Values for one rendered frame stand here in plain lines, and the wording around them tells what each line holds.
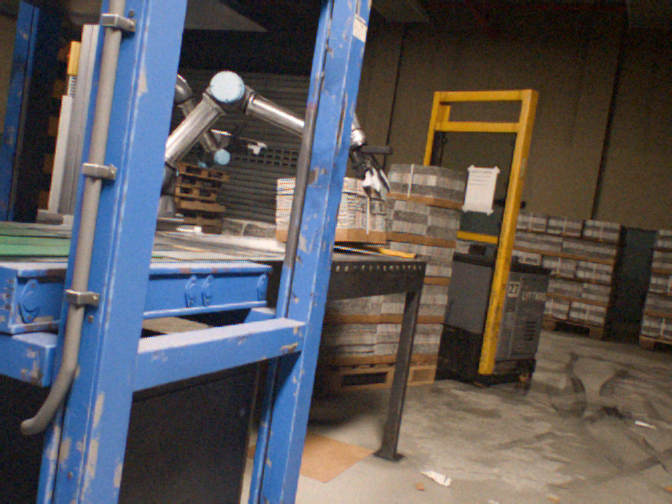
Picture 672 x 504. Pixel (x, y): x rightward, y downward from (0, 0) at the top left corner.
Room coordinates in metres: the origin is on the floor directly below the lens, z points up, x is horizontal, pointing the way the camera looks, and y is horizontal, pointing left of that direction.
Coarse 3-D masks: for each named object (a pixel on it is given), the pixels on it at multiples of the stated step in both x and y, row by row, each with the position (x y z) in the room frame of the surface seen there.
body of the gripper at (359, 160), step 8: (360, 144) 2.64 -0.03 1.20; (368, 144) 2.68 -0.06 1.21; (352, 152) 2.67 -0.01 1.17; (360, 152) 2.66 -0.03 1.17; (352, 160) 2.69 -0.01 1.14; (360, 160) 2.64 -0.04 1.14; (376, 160) 2.68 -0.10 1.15; (352, 168) 2.65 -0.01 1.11; (360, 168) 2.64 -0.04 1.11; (376, 168) 2.64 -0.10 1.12; (360, 176) 2.65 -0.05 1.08
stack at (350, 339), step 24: (336, 312) 3.67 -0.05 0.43; (360, 312) 3.79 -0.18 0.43; (384, 312) 3.92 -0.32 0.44; (336, 336) 3.69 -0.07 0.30; (360, 336) 3.81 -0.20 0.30; (384, 336) 3.94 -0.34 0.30; (264, 360) 3.36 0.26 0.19; (264, 384) 3.37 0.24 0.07; (336, 384) 3.72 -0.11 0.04; (384, 384) 3.98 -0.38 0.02
